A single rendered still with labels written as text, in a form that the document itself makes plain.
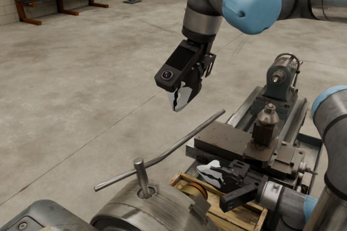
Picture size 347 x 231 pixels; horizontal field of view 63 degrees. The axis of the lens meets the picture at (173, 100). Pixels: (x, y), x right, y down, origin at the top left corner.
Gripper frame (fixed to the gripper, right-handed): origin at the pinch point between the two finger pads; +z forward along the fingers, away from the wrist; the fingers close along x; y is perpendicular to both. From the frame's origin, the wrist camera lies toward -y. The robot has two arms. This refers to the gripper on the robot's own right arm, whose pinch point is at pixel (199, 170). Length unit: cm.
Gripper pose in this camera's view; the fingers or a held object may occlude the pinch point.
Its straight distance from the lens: 93.5
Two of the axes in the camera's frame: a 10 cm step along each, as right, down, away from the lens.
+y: 5.3, -4.1, 7.4
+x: 0.0, -8.7, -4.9
